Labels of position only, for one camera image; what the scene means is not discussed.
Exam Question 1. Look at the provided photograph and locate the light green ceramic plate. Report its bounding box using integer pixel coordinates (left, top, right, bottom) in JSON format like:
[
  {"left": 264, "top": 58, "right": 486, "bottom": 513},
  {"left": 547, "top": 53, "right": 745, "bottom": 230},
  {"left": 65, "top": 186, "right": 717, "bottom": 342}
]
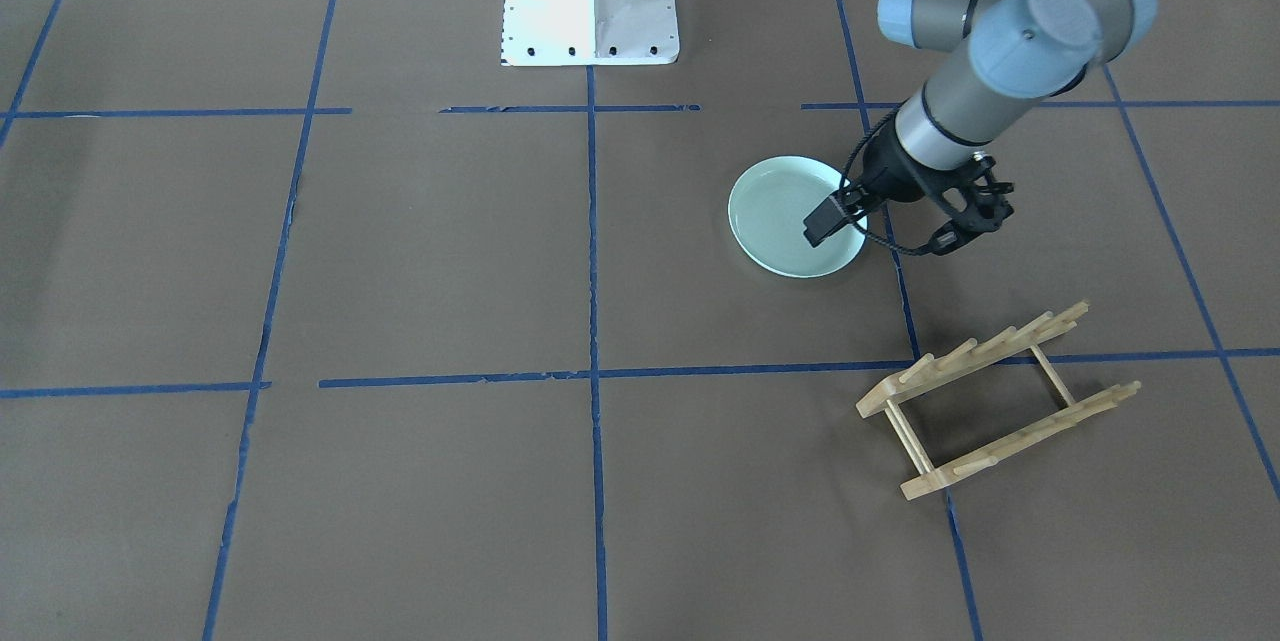
[{"left": 727, "top": 155, "right": 865, "bottom": 278}]

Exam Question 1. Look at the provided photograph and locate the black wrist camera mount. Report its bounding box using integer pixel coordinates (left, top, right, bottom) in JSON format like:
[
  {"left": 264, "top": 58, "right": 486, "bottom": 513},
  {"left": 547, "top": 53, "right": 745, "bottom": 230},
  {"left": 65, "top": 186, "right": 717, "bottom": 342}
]
[{"left": 920, "top": 152, "right": 1014, "bottom": 255}]

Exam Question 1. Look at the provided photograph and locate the wooden dish rack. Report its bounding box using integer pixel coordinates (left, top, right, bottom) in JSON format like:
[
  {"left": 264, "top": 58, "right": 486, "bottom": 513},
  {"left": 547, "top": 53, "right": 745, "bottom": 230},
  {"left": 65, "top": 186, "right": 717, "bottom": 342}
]
[{"left": 855, "top": 302, "right": 1142, "bottom": 500}]

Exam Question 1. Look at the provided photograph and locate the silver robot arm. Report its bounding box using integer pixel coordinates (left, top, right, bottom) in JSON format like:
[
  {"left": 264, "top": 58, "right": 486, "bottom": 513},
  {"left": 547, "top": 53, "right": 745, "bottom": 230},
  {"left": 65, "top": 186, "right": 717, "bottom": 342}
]
[{"left": 804, "top": 0, "right": 1158, "bottom": 255}]

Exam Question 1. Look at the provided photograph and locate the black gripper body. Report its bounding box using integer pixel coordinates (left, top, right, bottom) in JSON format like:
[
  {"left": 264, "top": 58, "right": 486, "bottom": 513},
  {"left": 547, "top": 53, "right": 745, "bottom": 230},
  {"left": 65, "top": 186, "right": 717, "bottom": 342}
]
[{"left": 846, "top": 129, "right": 925, "bottom": 218}]

